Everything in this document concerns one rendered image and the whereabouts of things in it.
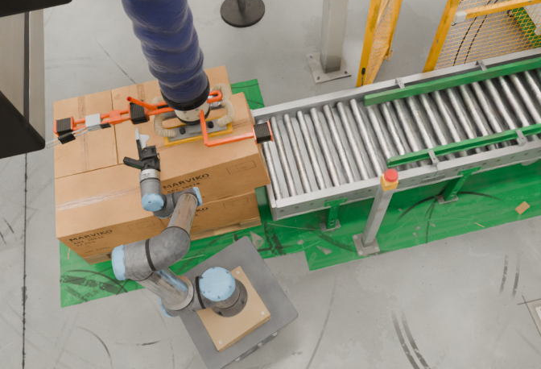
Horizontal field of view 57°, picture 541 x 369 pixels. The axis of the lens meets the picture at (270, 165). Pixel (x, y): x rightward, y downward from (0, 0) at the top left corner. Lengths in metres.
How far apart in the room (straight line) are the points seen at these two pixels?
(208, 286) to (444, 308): 1.71
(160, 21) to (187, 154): 0.98
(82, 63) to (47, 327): 2.17
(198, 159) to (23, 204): 1.78
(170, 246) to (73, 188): 1.62
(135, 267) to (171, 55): 0.82
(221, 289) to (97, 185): 1.30
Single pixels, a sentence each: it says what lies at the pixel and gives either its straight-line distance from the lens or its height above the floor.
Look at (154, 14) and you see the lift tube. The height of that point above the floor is 1.97.
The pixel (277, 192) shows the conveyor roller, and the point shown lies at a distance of 2.95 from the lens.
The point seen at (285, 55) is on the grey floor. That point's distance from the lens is 4.22.
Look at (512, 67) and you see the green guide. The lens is 3.59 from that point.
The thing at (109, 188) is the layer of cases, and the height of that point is 0.54.
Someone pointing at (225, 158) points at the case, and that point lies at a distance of 2.58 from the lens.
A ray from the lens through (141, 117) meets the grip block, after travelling 2.41.
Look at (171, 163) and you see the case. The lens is 2.66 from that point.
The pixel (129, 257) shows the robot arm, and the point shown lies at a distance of 1.74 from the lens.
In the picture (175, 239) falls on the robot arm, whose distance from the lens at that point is 1.75.
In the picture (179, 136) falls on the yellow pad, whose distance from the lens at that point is 2.45.
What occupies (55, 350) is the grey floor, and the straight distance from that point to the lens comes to 3.60.
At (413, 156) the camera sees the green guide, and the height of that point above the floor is 0.64.
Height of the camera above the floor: 3.23
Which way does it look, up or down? 62 degrees down
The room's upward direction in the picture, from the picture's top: 6 degrees counter-clockwise
